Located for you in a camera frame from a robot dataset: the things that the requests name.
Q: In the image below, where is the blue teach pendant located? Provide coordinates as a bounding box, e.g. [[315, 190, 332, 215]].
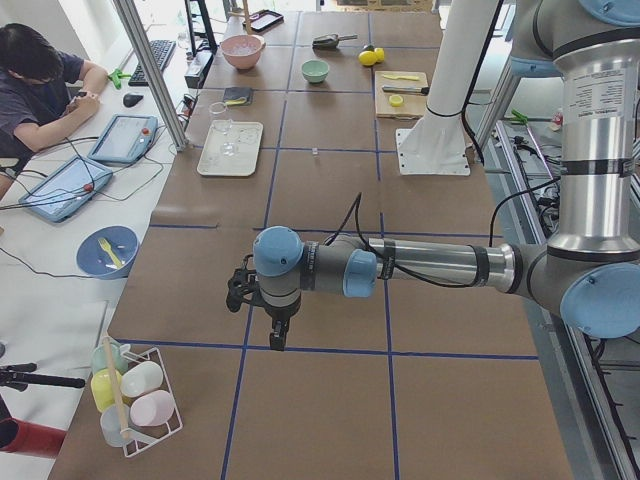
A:
[[19, 155, 113, 223], [88, 114, 158, 165]]

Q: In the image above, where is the seated person dark shirt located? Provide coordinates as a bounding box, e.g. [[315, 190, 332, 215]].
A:
[[1, 23, 108, 194]]

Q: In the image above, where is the wooden cutting board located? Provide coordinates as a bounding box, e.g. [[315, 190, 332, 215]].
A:
[[374, 71, 429, 119]]

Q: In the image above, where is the mint green bowl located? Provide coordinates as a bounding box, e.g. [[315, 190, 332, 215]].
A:
[[301, 59, 330, 84]]

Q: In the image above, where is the grey yellow folded cloth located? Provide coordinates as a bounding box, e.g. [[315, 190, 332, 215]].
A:
[[223, 86, 254, 106]]

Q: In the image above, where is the green clamp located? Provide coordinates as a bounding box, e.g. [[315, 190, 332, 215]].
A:
[[108, 68, 131, 90]]

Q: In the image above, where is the cream bear serving tray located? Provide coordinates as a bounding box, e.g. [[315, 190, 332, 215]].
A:
[[196, 120, 263, 177]]

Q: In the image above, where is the yellow cup in rack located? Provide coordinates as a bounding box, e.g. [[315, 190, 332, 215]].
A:
[[90, 368, 115, 413]]

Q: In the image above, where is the black tripod handle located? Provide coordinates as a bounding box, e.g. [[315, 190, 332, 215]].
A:
[[1, 363, 86, 392]]

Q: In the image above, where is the yellow plastic fork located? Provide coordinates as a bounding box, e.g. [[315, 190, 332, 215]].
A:
[[98, 237, 123, 269]]

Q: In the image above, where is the white cup in rack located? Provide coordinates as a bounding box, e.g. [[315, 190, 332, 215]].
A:
[[120, 361, 164, 398]]

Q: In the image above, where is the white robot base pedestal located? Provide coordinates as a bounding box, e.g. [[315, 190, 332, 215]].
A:
[[396, 0, 502, 176]]

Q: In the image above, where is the metal ice scoop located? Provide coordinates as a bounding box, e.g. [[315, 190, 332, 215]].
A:
[[312, 34, 358, 49]]

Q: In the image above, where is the half lemon slice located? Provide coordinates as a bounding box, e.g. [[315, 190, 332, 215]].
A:
[[388, 94, 404, 107]]

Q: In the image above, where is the metal handled tool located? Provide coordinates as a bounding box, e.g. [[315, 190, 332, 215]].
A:
[[381, 85, 430, 96]]

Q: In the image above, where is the pink cup in rack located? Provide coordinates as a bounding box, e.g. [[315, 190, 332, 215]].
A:
[[130, 390, 175, 427]]

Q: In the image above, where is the far blue teach pendant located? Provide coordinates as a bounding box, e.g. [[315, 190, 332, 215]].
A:
[[88, 114, 158, 165]]

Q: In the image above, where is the aluminium frame post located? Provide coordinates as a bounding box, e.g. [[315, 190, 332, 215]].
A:
[[114, 0, 188, 152]]

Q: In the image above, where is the black keyboard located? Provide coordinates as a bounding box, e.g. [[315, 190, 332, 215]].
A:
[[127, 39, 178, 88]]

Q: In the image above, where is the clear wine glass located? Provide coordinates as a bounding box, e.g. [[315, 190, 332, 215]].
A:
[[209, 101, 237, 156]]

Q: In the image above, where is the white wire cup rack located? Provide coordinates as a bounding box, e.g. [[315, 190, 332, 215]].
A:
[[92, 336, 183, 458]]

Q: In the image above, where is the red cylinder object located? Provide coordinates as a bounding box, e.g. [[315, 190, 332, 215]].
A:
[[1, 418, 66, 458]]

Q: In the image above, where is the black computer mouse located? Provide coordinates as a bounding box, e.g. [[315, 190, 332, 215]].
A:
[[122, 93, 144, 108]]

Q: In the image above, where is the pale blue cup in rack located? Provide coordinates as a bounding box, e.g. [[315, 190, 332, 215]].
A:
[[100, 404, 132, 447]]

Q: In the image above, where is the green cup in rack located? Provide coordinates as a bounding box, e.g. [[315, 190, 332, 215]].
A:
[[90, 339, 129, 376]]

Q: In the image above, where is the yellow lemon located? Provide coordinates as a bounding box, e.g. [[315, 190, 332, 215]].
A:
[[358, 50, 378, 67], [374, 47, 385, 63]]

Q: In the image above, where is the blue bowl with fork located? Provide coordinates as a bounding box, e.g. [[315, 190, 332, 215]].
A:
[[76, 225, 139, 280]]

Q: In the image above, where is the pink bowl with ice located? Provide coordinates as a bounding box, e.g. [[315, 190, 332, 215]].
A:
[[220, 34, 266, 70]]

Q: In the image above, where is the near blue teach pendant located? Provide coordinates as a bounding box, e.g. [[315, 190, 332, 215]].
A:
[[19, 155, 113, 223]]

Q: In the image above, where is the yellow plastic knife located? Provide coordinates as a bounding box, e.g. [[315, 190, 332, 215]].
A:
[[381, 74, 420, 81]]

